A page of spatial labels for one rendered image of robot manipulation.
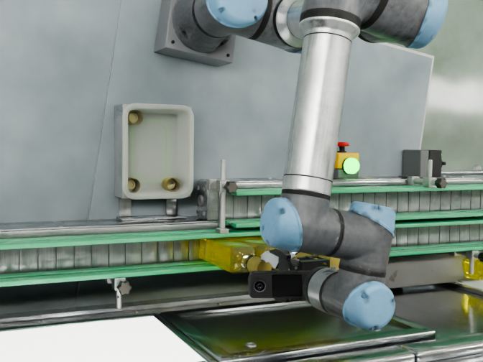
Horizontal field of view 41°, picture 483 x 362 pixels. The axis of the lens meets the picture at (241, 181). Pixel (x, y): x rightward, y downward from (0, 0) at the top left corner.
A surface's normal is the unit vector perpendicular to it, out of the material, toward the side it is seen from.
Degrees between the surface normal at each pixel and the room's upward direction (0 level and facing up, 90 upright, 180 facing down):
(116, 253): 0
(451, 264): 0
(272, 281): 30
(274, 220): 90
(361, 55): 0
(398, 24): 51
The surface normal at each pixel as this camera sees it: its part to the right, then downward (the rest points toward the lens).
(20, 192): 0.42, 0.06
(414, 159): -0.91, 0.01
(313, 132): -0.12, -0.12
